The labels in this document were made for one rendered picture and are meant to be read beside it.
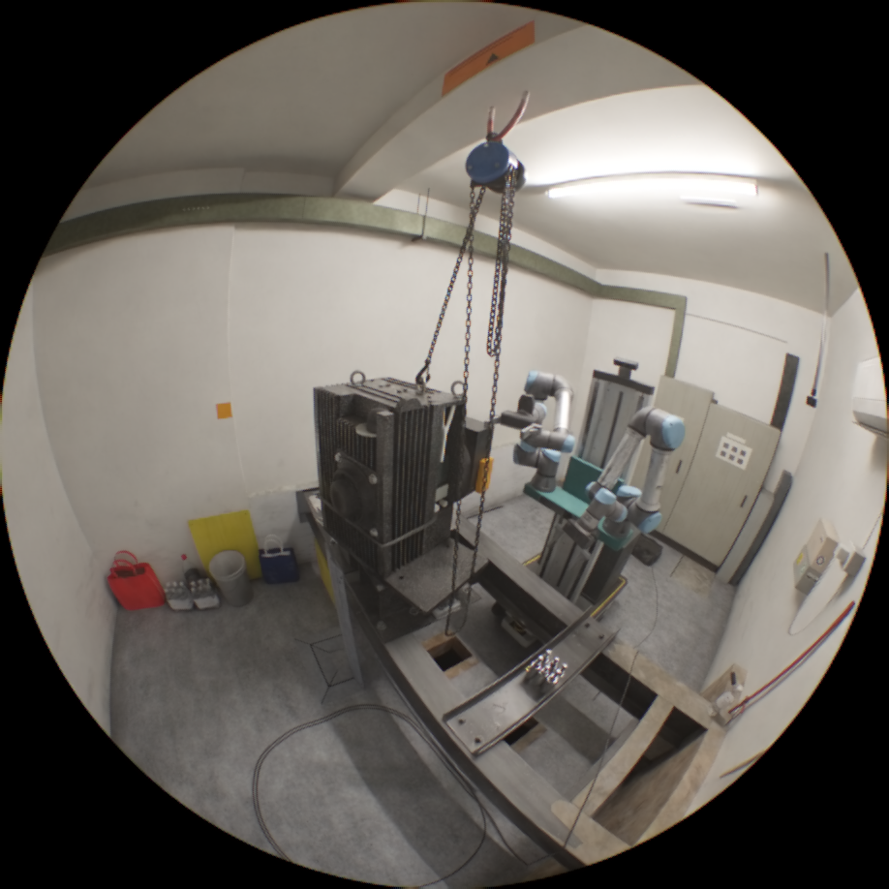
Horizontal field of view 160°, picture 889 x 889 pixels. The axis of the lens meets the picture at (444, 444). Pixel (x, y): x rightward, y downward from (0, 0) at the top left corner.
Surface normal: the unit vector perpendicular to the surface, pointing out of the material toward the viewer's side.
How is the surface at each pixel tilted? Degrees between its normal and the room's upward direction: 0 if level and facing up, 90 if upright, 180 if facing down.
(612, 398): 90
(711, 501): 90
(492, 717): 0
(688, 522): 90
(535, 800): 0
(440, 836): 0
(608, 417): 90
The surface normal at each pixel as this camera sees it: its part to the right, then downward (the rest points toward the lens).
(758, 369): -0.82, 0.15
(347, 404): 0.76, 0.31
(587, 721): 0.10, -0.92
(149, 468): 0.57, 0.36
